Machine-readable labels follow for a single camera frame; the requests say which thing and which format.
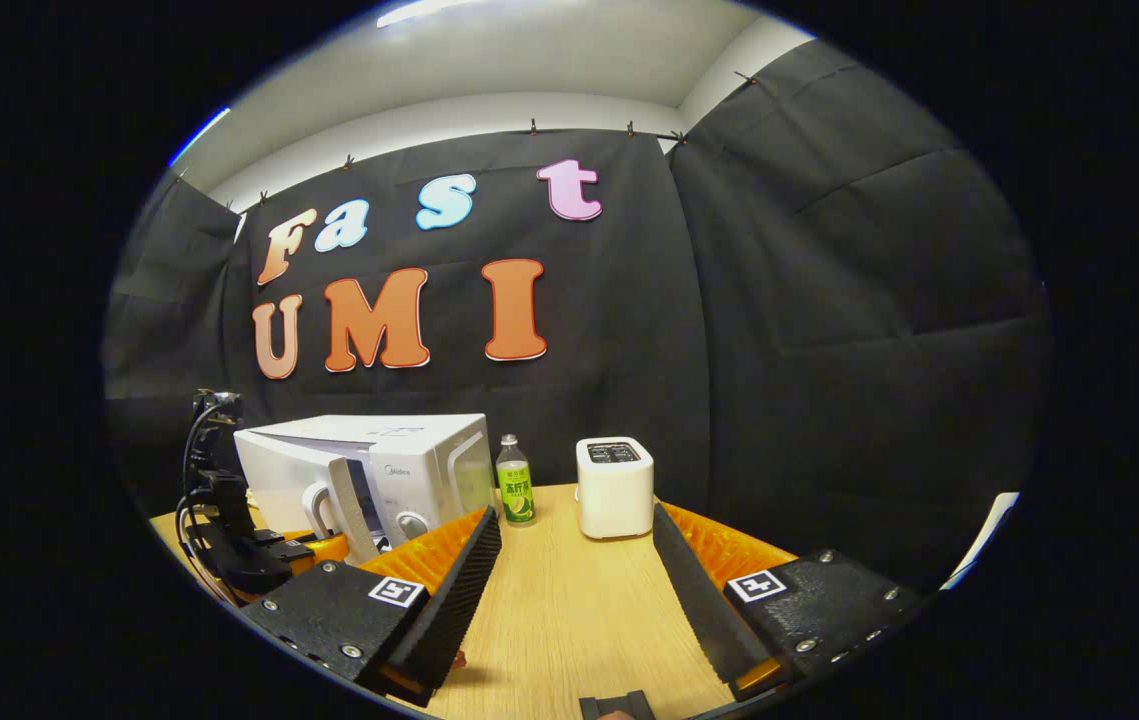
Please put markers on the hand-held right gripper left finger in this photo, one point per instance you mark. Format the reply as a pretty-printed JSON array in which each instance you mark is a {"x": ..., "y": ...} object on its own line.
[{"x": 459, "y": 590}]

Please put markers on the black backdrop cloth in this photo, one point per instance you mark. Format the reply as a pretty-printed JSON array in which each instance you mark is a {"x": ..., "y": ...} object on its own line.
[{"x": 779, "y": 350}]

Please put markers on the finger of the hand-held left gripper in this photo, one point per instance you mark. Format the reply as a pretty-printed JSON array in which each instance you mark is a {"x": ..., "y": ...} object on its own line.
[
  {"x": 321, "y": 550},
  {"x": 279, "y": 537}
]

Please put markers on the white toaster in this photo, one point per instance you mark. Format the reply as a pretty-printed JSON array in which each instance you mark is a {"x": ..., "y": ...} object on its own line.
[{"x": 614, "y": 495}]

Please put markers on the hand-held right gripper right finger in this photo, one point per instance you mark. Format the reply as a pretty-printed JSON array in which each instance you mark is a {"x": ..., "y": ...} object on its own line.
[{"x": 694, "y": 590}]

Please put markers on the white microwave oven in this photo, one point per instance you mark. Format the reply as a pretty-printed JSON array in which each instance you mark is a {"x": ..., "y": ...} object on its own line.
[{"x": 429, "y": 465}]

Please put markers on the green label drink bottle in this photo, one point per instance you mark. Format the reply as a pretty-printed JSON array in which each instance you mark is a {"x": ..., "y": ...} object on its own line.
[{"x": 515, "y": 490}]

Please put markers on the ceiling light panel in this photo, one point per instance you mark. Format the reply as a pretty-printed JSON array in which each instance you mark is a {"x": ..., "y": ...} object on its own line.
[{"x": 419, "y": 10}]

